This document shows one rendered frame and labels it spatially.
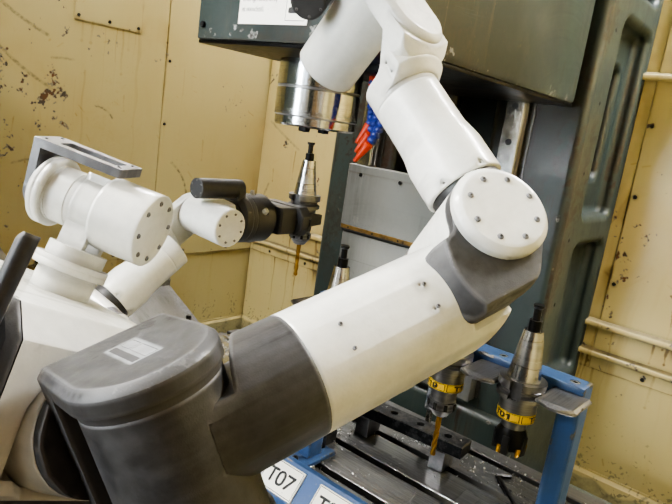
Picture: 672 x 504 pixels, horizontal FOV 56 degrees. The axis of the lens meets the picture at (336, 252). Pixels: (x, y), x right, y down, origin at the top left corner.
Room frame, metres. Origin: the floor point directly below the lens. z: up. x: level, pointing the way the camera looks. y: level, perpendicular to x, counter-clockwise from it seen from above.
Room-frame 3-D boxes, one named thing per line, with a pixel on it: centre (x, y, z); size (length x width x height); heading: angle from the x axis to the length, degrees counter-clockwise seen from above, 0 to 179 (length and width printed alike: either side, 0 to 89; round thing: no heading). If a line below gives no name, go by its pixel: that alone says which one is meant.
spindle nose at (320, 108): (1.23, 0.08, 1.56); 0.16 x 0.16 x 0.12
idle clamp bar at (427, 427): (1.16, -0.19, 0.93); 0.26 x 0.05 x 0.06; 57
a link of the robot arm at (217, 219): (1.06, 0.20, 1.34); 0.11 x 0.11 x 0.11; 51
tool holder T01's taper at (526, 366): (0.79, -0.27, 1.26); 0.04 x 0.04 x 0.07
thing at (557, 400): (0.76, -0.31, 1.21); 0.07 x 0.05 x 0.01; 142
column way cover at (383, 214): (1.58, -0.20, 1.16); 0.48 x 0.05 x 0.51; 52
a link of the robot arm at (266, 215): (1.15, 0.14, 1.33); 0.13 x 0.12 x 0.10; 51
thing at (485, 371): (0.82, -0.23, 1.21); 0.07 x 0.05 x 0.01; 142
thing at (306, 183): (1.23, 0.08, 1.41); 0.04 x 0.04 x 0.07
